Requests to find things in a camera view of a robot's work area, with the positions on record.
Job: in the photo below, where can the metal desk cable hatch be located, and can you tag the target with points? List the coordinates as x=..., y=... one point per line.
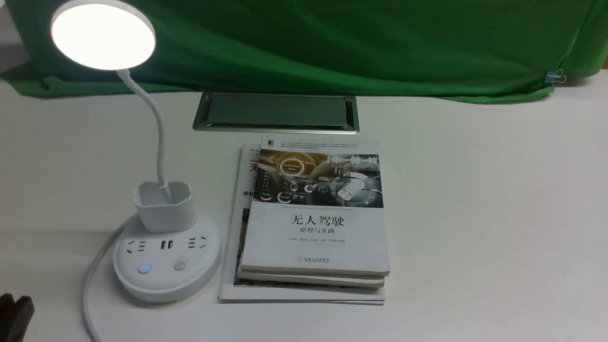
x=275, y=113

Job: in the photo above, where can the blue binder clip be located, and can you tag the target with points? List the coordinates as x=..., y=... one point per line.
x=554, y=77

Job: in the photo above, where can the green backdrop cloth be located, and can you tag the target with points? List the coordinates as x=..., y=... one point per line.
x=471, y=51

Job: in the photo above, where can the middle white book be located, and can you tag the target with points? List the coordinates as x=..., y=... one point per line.
x=328, y=231

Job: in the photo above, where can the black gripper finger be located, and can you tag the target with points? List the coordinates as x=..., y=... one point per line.
x=15, y=316

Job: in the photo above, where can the top white self-driving book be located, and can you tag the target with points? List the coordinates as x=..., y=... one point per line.
x=314, y=158

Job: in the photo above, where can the bottom white magazine book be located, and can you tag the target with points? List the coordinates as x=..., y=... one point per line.
x=305, y=289

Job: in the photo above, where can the white desk lamp with sockets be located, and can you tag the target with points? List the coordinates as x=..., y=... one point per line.
x=167, y=251

